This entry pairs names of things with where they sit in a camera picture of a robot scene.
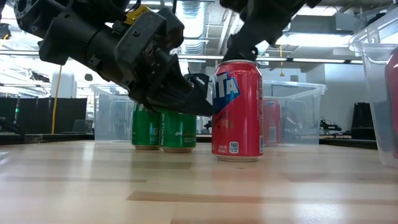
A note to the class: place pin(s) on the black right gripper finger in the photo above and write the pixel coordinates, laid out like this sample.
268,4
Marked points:
241,49

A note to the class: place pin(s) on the black box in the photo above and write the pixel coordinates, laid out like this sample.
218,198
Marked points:
363,121

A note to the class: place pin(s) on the long ceiling light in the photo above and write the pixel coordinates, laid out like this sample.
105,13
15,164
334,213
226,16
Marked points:
317,60

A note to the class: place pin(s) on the red soda can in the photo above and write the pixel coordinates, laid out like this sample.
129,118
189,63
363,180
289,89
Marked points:
272,121
237,112

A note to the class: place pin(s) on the small black robot equipment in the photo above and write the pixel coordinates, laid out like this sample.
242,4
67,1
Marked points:
329,126

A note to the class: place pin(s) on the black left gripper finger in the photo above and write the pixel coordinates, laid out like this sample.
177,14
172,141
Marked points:
203,85
174,93

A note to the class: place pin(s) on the small yellow tag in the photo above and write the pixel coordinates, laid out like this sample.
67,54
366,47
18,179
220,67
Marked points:
136,13

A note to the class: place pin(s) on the clear plastic bin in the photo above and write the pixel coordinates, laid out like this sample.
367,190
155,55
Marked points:
373,93
112,115
298,115

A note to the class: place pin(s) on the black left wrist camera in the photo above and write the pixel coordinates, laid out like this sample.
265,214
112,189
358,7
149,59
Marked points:
174,28

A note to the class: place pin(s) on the green Sprite can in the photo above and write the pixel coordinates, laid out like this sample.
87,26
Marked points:
178,130
146,127

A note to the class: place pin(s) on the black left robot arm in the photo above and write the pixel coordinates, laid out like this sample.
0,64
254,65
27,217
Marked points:
68,40

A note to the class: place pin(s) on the black aluminium table frame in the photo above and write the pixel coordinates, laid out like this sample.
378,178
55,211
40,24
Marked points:
46,138

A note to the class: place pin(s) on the black room partition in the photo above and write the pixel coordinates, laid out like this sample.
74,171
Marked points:
37,115

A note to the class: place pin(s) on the silver air duct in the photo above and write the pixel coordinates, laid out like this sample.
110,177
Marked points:
192,28

